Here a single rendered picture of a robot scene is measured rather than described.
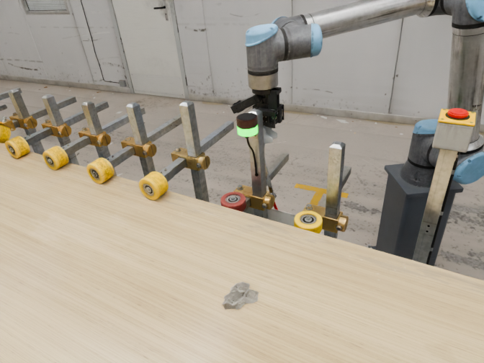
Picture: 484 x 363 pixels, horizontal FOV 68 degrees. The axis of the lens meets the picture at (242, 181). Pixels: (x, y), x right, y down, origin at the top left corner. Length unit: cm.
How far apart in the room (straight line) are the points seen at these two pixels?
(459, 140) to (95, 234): 97
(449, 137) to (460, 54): 56
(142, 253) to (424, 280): 70
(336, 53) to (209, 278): 314
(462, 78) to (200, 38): 333
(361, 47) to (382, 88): 45
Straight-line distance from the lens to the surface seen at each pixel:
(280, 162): 141
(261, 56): 106
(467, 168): 161
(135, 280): 96
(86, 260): 107
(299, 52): 109
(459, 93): 149
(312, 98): 399
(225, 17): 417
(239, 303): 84
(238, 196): 115
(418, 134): 174
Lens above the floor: 157
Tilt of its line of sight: 33 degrees down
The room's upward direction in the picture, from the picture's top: 5 degrees counter-clockwise
